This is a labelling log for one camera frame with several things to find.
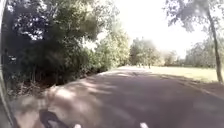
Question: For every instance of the clump of green trees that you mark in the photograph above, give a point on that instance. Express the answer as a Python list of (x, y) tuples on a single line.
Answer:
[(145, 53)]

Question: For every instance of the grey asphalt path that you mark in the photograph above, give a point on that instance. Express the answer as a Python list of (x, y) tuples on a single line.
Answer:
[(140, 100)]

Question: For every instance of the wood of trees and bushes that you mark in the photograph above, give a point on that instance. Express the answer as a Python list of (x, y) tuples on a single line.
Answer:
[(50, 43)]

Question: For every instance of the robot's own part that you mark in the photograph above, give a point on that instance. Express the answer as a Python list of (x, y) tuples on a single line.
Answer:
[(144, 125), (77, 126)]

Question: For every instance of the pale green grass field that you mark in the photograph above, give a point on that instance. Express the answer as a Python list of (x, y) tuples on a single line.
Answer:
[(190, 73)]

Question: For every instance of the row of hazy trees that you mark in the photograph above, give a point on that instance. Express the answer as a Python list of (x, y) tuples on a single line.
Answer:
[(203, 55)]

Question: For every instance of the brown dirt verge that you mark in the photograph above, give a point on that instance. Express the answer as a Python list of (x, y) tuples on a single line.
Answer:
[(206, 87)]

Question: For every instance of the tall tree with bent trunk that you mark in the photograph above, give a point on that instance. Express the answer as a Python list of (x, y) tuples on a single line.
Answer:
[(217, 63)]

